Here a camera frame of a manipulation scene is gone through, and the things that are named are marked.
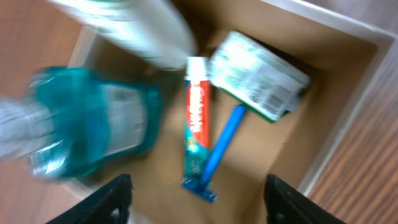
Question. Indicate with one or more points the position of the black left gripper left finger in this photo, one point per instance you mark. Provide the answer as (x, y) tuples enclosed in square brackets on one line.
[(109, 204)]

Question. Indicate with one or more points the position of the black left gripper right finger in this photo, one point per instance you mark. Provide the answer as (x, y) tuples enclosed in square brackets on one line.
[(285, 205)]

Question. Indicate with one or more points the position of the blue disposable razor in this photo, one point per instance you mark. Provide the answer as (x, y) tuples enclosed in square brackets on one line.
[(200, 185)]

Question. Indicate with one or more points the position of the blue mouthwash bottle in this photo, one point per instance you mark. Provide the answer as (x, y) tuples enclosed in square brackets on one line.
[(71, 122)]

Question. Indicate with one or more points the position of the white cardboard box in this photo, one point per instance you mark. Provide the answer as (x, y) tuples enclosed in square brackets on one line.
[(342, 56)]

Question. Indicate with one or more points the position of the green white soap bar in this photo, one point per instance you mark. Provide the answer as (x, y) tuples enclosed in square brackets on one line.
[(256, 76)]

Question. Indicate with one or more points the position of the red green toothpaste tube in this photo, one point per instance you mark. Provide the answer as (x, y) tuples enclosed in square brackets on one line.
[(197, 121)]

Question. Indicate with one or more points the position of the white lotion tube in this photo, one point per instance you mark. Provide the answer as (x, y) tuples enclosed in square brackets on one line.
[(153, 30)]

